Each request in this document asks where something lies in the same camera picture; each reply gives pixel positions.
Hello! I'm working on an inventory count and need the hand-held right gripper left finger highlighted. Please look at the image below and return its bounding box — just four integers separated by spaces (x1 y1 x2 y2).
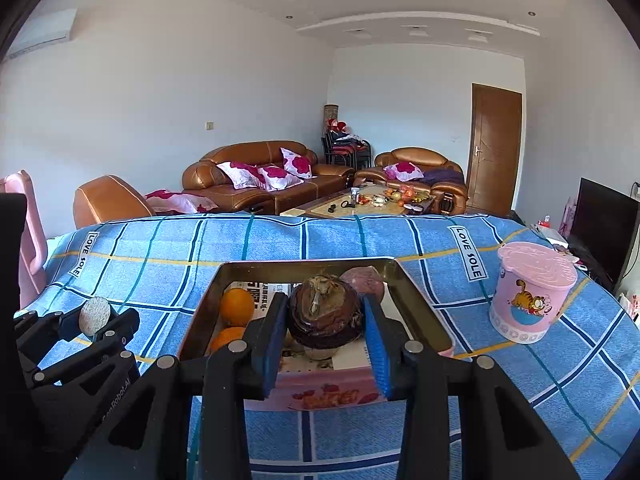
65 294 292 480

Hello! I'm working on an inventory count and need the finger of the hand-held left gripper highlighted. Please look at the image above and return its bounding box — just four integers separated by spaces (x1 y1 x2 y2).
30 308 142 387
14 311 84 361

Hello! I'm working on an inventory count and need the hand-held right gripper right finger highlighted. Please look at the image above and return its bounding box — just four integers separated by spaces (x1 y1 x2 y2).
361 292 583 480

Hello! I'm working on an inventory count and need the large bumpy orange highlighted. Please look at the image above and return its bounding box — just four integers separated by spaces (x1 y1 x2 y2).
209 326 247 353

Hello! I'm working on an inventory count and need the smooth medium orange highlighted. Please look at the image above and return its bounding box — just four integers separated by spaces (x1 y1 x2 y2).
220 287 256 327

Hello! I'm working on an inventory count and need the brown water chestnut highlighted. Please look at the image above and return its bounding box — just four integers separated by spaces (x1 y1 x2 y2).
286 275 366 350

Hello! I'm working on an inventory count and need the pink tin box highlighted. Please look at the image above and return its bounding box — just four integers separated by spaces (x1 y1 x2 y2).
177 257 455 411

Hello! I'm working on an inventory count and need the purple passion fruit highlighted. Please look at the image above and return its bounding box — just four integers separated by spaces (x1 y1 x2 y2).
340 266 386 297

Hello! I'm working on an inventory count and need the blue plaid tablecloth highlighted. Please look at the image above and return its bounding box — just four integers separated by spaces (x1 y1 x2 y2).
15 212 640 480

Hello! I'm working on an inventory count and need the pink electric kettle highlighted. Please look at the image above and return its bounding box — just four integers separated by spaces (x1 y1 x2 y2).
1 170 49 297

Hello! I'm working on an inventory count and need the wooden coffee table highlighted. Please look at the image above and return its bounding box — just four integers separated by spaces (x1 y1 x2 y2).
280 186 438 218

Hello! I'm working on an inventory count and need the floral pink white pillow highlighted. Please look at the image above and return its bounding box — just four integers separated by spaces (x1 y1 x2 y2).
387 161 426 181
257 165 304 192
280 147 313 179
216 161 266 190

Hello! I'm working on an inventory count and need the purple blanket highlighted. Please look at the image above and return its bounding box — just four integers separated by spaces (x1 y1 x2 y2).
422 169 466 186

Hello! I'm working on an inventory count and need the brown leather armchair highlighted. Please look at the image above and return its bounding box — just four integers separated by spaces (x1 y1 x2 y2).
354 147 469 216

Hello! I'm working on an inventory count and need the brown leather three-seat sofa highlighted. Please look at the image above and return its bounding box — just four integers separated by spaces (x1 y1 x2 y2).
181 141 357 215

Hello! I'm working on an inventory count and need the stack of black chairs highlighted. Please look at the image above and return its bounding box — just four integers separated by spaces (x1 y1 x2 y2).
321 132 372 170

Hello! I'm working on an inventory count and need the pink gift bag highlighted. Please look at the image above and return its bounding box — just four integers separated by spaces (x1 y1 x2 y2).
560 197 578 236

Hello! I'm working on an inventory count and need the brown wooden door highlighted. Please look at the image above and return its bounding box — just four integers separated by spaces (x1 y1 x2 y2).
466 83 523 213

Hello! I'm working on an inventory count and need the black flat television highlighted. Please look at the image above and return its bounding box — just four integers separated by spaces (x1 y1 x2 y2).
568 177 640 291

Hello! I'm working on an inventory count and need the white air conditioner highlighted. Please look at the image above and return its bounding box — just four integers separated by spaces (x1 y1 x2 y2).
7 8 76 58

